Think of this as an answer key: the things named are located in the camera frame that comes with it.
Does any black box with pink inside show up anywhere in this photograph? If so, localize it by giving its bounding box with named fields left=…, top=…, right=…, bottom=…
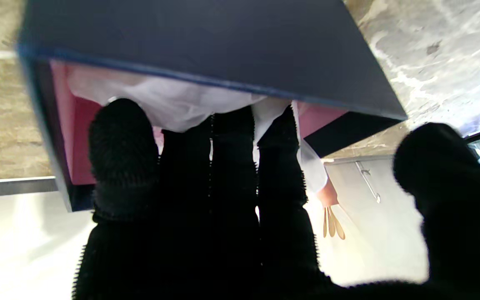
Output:
left=16, top=0, right=408, bottom=213

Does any printed kitchen scene backdrop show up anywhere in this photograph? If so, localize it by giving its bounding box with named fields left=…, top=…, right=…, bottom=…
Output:
left=0, top=154, right=432, bottom=300

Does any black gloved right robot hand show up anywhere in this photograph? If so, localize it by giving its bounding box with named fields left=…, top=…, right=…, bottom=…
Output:
left=72, top=98, right=480, bottom=300

